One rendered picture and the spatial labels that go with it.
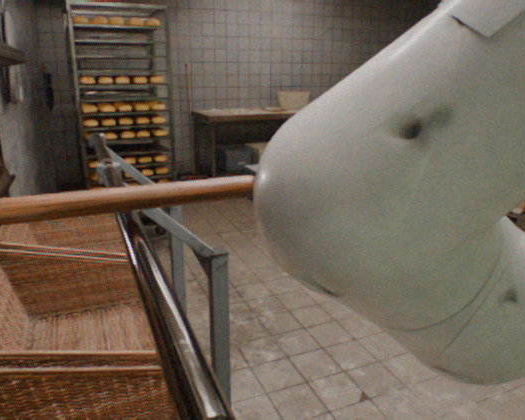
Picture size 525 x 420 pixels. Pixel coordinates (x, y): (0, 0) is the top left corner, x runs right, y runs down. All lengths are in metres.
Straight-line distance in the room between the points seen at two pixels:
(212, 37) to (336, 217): 5.59
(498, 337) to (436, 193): 0.11
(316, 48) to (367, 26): 0.86
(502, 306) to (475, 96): 0.13
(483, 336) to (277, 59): 5.85
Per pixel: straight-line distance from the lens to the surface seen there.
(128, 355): 1.03
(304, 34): 6.24
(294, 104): 5.57
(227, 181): 0.57
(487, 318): 0.26
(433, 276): 0.22
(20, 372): 0.96
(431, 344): 0.27
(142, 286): 0.39
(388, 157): 0.18
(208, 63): 5.72
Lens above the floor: 1.34
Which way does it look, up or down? 17 degrees down
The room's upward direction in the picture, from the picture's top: straight up
